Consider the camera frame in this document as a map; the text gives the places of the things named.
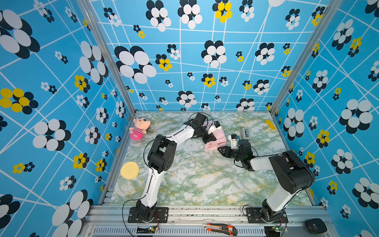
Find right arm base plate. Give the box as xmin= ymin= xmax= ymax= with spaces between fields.
xmin=245 ymin=207 xmax=289 ymax=224

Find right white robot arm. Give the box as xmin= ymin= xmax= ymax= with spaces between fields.
xmin=218 ymin=139 xmax=315 ymax=222

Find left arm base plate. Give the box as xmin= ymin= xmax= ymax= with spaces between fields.
xmin=127 ymin=200 xmax=169 ymax=223

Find purple wrapping paper sheet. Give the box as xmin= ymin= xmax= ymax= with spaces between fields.
xmin=202 ymin=120 xmax=227 ymax=150

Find red black utility knife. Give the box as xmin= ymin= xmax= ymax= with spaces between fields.
xmin=202 ymin=223 xmax=238 ymax=236

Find black computer mouse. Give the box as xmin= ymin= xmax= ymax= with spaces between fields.
xmin=305 ymin=218 xmax=327 ymax=235

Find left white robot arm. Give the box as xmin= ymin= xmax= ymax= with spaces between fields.
xmin=136 ymin=113 xmax=222 ymax=209

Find yellow round disc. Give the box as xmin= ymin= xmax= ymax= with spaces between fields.
xmin=120 ymin=162 xmax=140 ymax=180

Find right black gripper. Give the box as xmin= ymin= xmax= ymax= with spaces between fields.
xmin=217 ymin=146 xmax=244 ymax=163

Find pink plush doll toy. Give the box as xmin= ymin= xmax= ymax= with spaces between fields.
xmin=129 ymin=117 xmax=151 ymax=140

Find yellow tape piece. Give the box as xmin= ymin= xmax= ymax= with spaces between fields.
xmin=265 ymin=119 xmax=276 ymax=130

